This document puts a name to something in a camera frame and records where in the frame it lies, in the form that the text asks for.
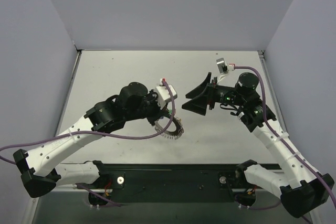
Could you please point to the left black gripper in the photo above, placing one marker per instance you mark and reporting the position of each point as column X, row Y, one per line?
column 156, row 115

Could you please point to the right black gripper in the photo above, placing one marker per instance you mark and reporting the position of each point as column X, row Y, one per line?
column 210, row 95

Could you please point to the silver round keyring disc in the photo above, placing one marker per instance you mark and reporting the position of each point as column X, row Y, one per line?
column 174, row 131

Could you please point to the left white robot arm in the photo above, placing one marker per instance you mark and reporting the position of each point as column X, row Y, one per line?
column 42, row 168

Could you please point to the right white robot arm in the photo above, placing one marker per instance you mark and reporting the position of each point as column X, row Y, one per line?
column 301, row 188

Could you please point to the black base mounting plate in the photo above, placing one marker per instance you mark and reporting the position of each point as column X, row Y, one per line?
column 170, row 183

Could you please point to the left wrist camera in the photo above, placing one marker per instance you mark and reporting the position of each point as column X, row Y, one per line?
column 163, row 95

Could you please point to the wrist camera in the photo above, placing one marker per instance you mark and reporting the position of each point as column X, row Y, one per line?
column 163, row 95
column 224, row 67

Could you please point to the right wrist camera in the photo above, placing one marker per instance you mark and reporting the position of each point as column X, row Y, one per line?
column 224, row 67

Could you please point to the aluminium front rail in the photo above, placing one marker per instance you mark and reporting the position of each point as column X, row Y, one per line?
column 45, row 189

